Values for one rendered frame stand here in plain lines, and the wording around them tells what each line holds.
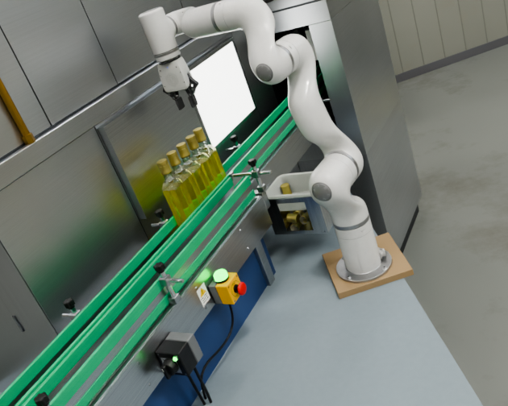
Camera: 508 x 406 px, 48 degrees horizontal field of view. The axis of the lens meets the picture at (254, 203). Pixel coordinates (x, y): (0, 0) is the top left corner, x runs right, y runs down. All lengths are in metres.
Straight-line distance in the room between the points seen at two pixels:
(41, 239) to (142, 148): 0.48
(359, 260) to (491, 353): 0.99
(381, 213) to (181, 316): 1.57
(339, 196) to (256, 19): 0.56
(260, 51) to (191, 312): 0.76
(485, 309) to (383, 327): 1.21
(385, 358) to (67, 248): 0.96
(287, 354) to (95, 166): 0.82
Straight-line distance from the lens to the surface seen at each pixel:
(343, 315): 1.84
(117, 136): 1.88
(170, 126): 2.09
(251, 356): 1.82
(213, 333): 1.82
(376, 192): 2.91
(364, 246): 1.87
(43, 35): 1.81
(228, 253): 1.84
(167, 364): 1.55
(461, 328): 2.83
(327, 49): 2.66
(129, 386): 1.53
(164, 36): 1.90
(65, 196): 1.76
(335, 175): 1.70
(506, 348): 2.72
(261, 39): 1.64
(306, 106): 1.69
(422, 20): 6.06
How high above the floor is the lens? 1.90
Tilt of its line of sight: 25 degrees down
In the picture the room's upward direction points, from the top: 21 degrees counter-clockwise
